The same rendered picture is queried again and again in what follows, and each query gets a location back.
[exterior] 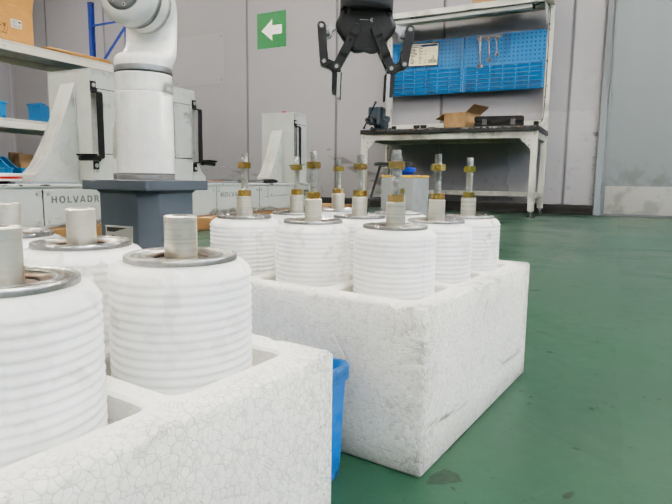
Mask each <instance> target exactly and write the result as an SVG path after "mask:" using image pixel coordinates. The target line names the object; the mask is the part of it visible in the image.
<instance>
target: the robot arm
mask: <svg viewBox="0 0 672 504"><path fill-rule="evenodd" d="M101 1H102V5H103V8H104V10H105V12H106V14H107V15H108V16H109V17H110V18H111V19H112V20H113V21H115V22H116V23H118V24H120V25H122V26H124V27H126V44H125V49H124V51H123V52H120V53H118V54H116V55H115V56H114V59H113V71H114V92H115V118H116V122H113V123H112V124H111V127H112V153H113V178H114V180H175V143H174V103H173V66H174V63H175V61H176V56H177V6H176V1H175V0H101ZM393 3H394V0H340V15H339V17H338V19H337V21H336V22H331V23H325V22H324V21H319V22H318V24H317V30H318V44H319V57H320V65H321V67H323V68H326V69H328V70H330V71H331V72H332V95H333V96H336V100H341V80H342V72H341V68H342V66H343V64H344V62H345V60H346V59H347V57H348V55H349V53H350V51H351V52H353V53H363V52H365V53H368V54H375V53H377V54H378V56H379V58H380V60H381V62H382V64H383V67H384V69H385V71H386V74H385V76H384V90H383V102H389V98H392V97H393V94H394V83H395V74H396V73H398V72H401V71H405V70H406V69H407V68H408V66H409V60H410V54H411V48H412V42H413V36H414V30H415V28H414V26H413V25H408V26H407V27H406V26H400V25H396V24H395V22H394V19H393ZM335 30H337V32H338V34H339V35H340V37H341V39H342V40H343V42H344V44H343V45H342V47H341V49H340V51H339V53H338V55H337V57H336V59H335V61H332V60H330V59H328V50H327V39H330V38H331V37H332V33H333V31H335ZM393 33H396V34H397V35H398V41H399V42H401V43H402V47H401V53H400V59H399V62H398V63H395V64H394V62H393V60H392V57H391V54H390V51H389V49H388V46H387V44H386V43H387V41H388V40H389V39H390V37H391V36H392V35H393Z"/></svg>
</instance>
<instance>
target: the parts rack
mask: <svg viewBox="0 0 672 504"><path fill-rule="evenodd" d="M87 8H88V31H89V54H90V56H93V57H96V42H95V26H101V25H108V24H114V23H116V22H115V21H112V22H105V23H99V24H95V18H94V3H93V2H87ZM123 32H124V39H125V44H126V27H123V28H122V30H121V32H120V33H119V35H118V36H117V38H116V39H115V41H114V43H113V44H112V46H111V47H110V49H109V50H108V52H107V54H106V55H105V57H104V58H103V59H107V57H108V56H109V54H110V52H111V51H112V49H113V48H114V46H115V45H116V43H117V42H118V40H119V38H120V37H121V35H122V34H123ZM0 63H5V64H11V65H16V66H21V67H26V68H31V69H37V70H42V71H47V72H57V71H66V70H75V69H84V68H91V69H95V70H100V71H105V72H110V73H114V71H113V65H112V64H108V63H104V62H99V61H95V60H91V59H86V58H82V57H78V56H74V55H69V54H65V53H61V52H56V51H52V50H48V49H43V48H39V47H35V46H30V45H26V44H22V43H18V42H13V41H9V40H5V39H0ZM47 124H48V122H41V121H32V120H22V119H13V118H3V117H0V132H5V133H17V134H30V135H42V136H43V135H44V133H45V130H46V127H47Z"/></svg>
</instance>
